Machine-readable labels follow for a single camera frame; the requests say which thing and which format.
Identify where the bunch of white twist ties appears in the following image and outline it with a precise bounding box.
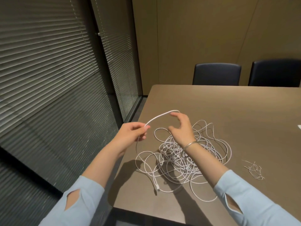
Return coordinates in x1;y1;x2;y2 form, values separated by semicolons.
241;159;265;180

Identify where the person's left hand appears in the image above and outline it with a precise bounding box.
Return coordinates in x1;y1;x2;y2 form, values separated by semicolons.
110;121;151;159

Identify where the brown table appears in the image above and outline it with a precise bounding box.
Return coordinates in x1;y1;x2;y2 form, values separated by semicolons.
113;84;301;226

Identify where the white cable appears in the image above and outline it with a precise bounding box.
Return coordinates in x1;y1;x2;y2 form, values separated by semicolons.
135;110;232;202

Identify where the dark meeting chair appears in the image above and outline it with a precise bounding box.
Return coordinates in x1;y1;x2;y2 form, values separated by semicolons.
192;63;242;86
248;58;301;87

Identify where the person's right hand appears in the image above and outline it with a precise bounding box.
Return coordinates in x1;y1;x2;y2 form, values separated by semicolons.
167;111;198;150

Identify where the pile of white cables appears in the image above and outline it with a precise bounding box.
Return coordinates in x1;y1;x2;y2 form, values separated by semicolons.
154;120;232;186

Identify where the silver bracelet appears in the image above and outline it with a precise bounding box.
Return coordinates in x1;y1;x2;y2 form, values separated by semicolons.
183;140;200;152

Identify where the glass partition with grey blinds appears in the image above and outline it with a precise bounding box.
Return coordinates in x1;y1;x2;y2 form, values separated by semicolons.
0;0;144;226

